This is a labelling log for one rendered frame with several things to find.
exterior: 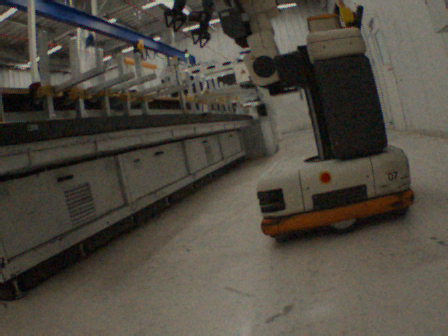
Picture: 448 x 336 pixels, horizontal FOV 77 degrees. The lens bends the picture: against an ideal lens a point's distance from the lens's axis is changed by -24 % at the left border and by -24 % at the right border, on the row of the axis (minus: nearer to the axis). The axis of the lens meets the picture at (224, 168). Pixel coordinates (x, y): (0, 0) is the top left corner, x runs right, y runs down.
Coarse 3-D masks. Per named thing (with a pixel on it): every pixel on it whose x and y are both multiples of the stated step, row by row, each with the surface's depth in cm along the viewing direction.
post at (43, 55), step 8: (40, 32) 127; (40, 40) 127; (40, 48) 128; (40, 56) 128; (40, 64) 129; (48, 64) 131; (40, 72) 129; (48, 72) 131; (40, 80) 129; (48, 80) 131; (48, 96) 130; (48, 104) 130; (48, 112) 130
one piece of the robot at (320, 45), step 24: (336, 0) 136; (312, 48) 129; (336, 48) 126; (360, 48) 123; (312, 72) 150; (336, 72) 128; (360, 72) 125; (312, 96) 152; (336, 96) 129; (360, 96) 127; (312, 120) 158; (336, 120) 130; (360, 120) 128; (336, 144) 132; (360, 144) 129; (384, 144) 127
